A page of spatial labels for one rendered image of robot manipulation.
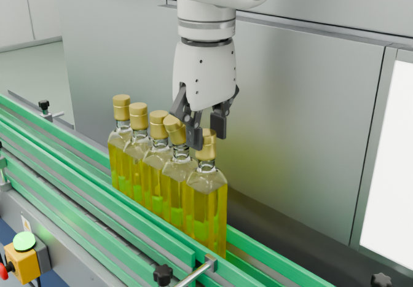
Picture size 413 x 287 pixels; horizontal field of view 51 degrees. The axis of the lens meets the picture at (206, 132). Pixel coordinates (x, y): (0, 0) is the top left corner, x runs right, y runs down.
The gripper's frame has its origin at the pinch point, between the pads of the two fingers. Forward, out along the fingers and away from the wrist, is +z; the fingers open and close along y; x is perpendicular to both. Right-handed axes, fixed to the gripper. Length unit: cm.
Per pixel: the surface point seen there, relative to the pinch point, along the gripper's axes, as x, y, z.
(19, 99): -111, -14, 28
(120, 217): -17.7, 6.6, 22.8
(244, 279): 12.6, 4.3, 20.1
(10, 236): -65, 14, 50
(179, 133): -4.5, 1.8, 1.1
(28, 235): -36, 19, 31
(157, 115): -11.0, 1.3, 0.0
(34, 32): -592, -237, 114
